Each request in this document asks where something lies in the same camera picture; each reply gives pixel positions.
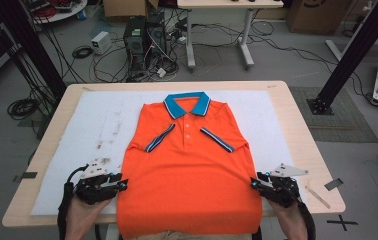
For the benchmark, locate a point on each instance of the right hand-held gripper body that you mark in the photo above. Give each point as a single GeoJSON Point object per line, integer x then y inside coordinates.
{"type": "Point", "coordinates": [283, 191]}

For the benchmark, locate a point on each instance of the small white box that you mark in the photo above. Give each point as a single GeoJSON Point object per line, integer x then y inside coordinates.
{"type": "Point", "coordinates": [101, 42]}

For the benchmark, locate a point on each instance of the grey tape strip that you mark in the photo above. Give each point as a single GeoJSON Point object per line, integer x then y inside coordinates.
{"type": "Point", "coordinates": [25, 176]}
{"type": "Point", "coordinates": [333, 184]}

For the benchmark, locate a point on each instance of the black computer tower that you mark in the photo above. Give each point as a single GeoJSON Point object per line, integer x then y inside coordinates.
{"type": "Point", "coordinates": [134, 43]}
{"type": "Point", "coordinates": [156, 40]}

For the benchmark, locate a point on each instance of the orange polo shirt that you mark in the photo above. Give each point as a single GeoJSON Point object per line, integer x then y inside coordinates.
{"type": "Point", "coordinates": [187, 180]}

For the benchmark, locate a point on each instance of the white foam mat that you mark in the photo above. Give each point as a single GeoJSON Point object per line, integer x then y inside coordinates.
{"type": "Point", "coordinates": [103, 113]}

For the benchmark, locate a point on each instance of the open cardboard box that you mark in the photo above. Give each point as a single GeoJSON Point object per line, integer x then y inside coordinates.
{"type": "Point", "coordinates": [127, 7]}

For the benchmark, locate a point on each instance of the wooden desk with grey legs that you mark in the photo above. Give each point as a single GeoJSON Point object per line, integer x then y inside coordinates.
{"type": "Point", "coordinates": [230, 4]}

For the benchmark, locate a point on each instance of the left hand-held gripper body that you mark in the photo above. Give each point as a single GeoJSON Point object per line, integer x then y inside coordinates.
{"type": "Point", "coordinates": [93, 186]}

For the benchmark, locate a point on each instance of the person's left hand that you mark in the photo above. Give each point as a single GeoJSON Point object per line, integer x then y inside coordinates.
{"type": "Point", "coordinates": [83, 213]}

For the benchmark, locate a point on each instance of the round white table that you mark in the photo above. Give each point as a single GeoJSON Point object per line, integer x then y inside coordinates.
{"type": "Point", "coordinates": [60, 13]}

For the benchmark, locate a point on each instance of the printed cardboard box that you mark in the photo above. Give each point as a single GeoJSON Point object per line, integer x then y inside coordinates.
{"type": "Point", "coordinates": [317, 15]}

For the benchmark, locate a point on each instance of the thin wooden stick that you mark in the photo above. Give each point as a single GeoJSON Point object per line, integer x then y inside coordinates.
{"type": "Point", "coordinates": [317, 196]}

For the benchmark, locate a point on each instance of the black metal stand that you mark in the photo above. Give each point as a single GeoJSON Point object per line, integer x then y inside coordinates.
{"type": "Point", "coordinates": [37, 50]}
{"type": "Point", "coordinates": [353, 50]}

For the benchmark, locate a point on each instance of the person's right hand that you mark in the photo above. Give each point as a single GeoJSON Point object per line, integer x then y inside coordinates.
{"type": "Point", "coordinates": [287, 216]}

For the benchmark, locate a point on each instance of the grey floor mat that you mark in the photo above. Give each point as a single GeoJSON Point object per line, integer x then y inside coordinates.
{"type": "Point", "coordinates": [340, 126]}

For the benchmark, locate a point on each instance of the light wooden table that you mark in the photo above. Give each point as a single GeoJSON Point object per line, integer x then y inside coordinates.
{"type": "Point", "coordinates": [300, 133]}

